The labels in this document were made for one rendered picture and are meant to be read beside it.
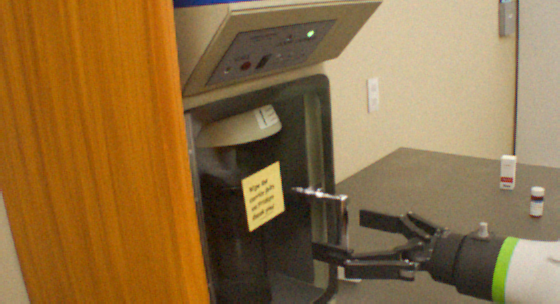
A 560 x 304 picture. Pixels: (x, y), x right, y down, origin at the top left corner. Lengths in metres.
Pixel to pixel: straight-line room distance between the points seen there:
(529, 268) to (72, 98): 0.59
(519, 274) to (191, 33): 0.49
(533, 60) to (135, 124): 3.23
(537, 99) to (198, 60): 3.19
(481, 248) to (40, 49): 0.62
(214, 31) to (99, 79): 0.14
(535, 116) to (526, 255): 2.98
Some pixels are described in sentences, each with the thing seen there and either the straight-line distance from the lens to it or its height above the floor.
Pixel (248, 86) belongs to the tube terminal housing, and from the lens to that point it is 0.73.
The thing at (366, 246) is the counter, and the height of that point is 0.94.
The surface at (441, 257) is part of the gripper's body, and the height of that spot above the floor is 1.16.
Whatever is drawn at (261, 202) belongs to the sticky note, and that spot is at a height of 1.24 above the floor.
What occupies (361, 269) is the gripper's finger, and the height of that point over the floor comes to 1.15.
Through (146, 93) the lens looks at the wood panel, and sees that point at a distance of 0.52.
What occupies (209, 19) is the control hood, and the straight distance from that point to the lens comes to 0.56.
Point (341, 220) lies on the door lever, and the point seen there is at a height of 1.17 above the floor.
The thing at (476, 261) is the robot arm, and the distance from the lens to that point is 0.73.
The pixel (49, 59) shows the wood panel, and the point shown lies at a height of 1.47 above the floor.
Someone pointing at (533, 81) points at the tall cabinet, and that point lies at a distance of 3.63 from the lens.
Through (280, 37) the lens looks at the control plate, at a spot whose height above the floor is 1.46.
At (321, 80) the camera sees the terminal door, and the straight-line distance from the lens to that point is 0.84.
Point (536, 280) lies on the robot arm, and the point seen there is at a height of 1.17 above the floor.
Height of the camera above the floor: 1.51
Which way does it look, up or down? 16 degrees down
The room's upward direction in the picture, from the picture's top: 5 degrees counter-clockwise
